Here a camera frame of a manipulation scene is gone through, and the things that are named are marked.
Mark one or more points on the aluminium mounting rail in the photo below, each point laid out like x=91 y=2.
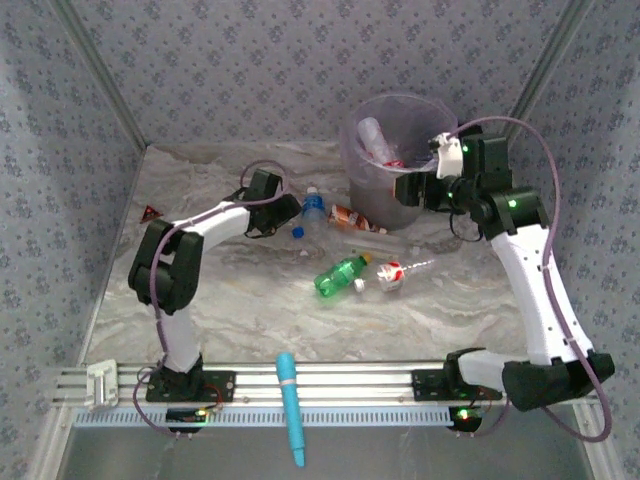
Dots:
x=350 y=385

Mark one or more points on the light blue cylindrical tool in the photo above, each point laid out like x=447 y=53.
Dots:
x=290 y=400

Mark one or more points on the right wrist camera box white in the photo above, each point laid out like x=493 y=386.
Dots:
x=448 y=155

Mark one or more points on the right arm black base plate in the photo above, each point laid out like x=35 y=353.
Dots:
x=425 y=385

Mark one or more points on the brown cafe label bottle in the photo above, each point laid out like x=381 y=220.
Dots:
x=350 y=217

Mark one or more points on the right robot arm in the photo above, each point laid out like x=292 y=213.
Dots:
x=525 y=300

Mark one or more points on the aluminium frame post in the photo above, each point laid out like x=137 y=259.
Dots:
x=541 y=75
x=102 y=75

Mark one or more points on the red triangle sticker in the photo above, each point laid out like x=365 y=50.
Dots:
x=149 y=215

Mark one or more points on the bin with purple bag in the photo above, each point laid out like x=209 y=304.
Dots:
x=380 y=210

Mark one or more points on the Pocari Sweat bottle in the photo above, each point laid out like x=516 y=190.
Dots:
x=313 y=205

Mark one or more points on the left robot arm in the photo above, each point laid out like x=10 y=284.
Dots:
x=220 y=222

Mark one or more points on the white plastic bracket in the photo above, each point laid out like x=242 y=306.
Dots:
x=102 y=385

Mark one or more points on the green plastic bottle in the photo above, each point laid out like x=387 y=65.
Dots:
x=340 y=275

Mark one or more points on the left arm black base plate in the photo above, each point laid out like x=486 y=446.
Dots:
x=220 y=386

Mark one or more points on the frosted clear bottle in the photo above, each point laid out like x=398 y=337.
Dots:
x=380 y=245

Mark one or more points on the crushed bottle red-white label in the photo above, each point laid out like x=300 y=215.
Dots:
x=391 y=274

